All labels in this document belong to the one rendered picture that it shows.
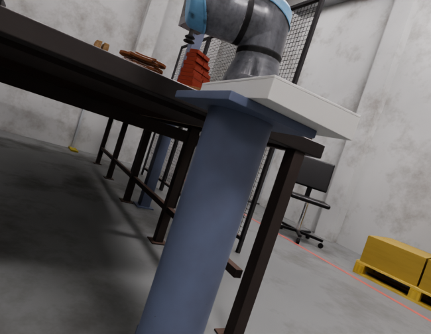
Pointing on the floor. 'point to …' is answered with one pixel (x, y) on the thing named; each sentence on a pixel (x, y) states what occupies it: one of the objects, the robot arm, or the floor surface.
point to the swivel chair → (322, 180)
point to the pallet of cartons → (401, 269)
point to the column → (210, 209)
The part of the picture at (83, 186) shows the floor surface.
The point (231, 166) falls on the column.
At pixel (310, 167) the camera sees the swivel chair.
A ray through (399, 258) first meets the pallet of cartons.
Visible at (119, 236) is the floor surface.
